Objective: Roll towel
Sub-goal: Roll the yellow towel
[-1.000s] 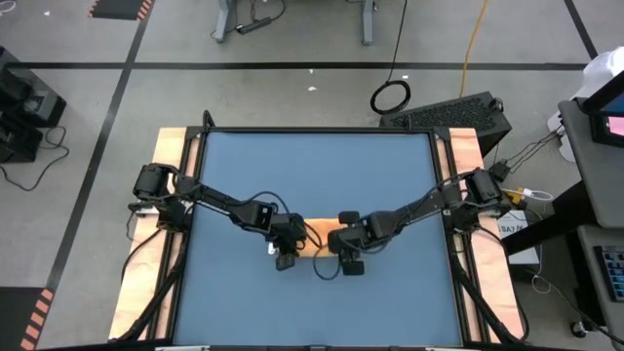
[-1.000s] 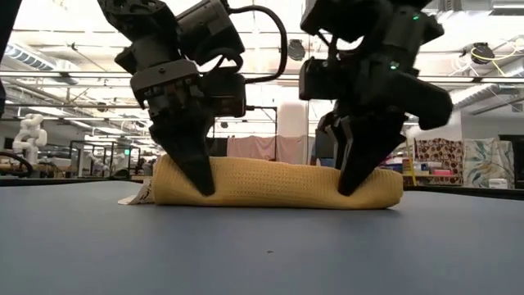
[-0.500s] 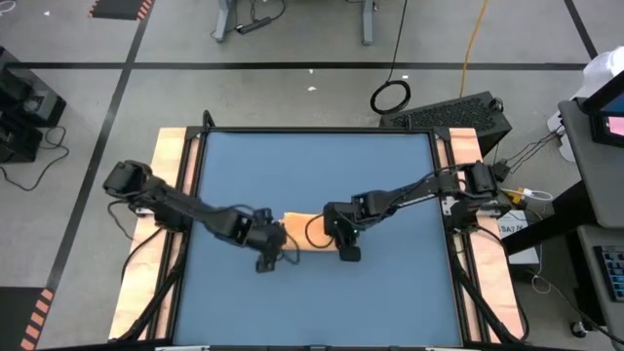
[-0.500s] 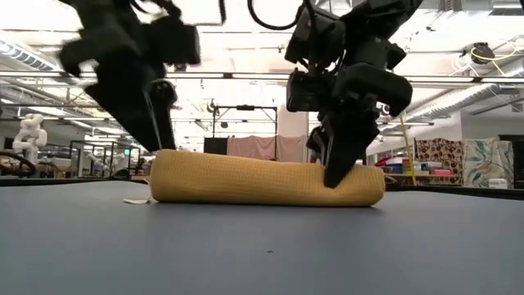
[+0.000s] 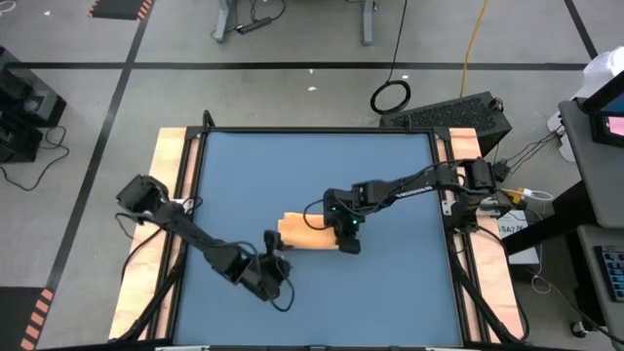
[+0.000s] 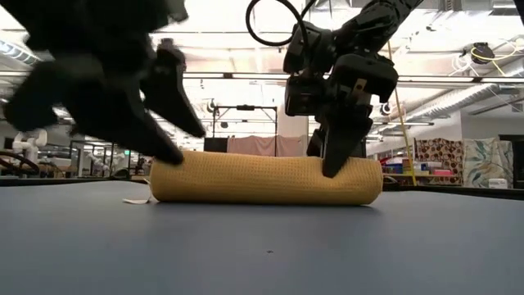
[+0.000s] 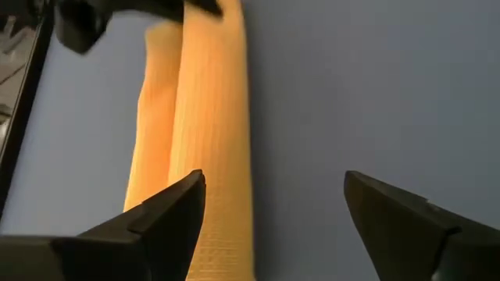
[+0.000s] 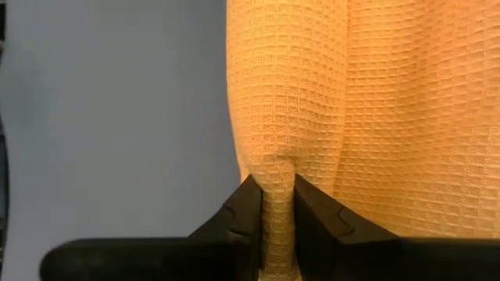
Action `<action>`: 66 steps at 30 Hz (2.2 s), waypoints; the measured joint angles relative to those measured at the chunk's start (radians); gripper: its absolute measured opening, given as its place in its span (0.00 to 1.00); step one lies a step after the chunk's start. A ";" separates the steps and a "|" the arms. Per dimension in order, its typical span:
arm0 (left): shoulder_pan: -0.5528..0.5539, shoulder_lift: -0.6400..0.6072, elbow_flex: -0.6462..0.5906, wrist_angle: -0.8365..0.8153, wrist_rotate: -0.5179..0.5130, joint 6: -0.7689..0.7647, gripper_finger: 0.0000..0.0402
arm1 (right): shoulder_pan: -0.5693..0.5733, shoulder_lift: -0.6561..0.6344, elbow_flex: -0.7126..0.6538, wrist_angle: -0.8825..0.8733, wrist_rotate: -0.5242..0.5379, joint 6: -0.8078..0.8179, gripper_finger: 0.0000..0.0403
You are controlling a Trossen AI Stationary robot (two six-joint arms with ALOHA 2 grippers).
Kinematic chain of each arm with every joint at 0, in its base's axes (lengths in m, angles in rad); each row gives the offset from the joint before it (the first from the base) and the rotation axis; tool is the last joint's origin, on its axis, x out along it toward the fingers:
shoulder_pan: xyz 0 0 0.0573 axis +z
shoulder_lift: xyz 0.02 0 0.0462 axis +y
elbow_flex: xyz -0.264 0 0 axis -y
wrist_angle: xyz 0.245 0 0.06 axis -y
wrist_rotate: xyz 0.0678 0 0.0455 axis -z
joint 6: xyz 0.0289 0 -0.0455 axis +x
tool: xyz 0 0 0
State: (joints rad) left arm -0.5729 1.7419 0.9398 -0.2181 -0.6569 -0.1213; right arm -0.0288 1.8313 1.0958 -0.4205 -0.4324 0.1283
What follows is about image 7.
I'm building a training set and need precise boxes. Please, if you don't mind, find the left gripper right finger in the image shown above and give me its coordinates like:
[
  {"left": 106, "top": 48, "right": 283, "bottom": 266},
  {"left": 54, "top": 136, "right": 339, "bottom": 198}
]
[{"left": 343, "top": 170, "right": 500, "bottom": 281}]

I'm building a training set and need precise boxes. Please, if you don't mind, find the yellow waffle weave towel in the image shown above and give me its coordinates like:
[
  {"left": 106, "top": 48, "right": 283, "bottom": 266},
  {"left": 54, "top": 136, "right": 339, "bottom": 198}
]
[{"left": 123, "top": 0, "right": 257, "bottom": 281}]

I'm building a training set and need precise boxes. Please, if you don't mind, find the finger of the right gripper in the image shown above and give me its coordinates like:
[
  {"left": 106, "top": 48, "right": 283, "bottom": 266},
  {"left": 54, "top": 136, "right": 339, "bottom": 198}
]
[
  {"left": 116, "top": 0, "right": 224, "bottom": 23},
  {"left": 54, "top": 0, "right": 118, "bottom": 55}
]

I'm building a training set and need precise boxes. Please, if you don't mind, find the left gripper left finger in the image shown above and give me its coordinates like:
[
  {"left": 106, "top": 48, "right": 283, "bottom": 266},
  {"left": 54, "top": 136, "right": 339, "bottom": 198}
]
[{"left": 0, "top": 169, "right": 207, "bottom": 281}]

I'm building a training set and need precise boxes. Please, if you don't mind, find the black table frame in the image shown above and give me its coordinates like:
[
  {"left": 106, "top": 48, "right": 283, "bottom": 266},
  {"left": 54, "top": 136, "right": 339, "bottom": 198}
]
[{"left": 0, "top": 0, "right": 55, "bottom": 219}]

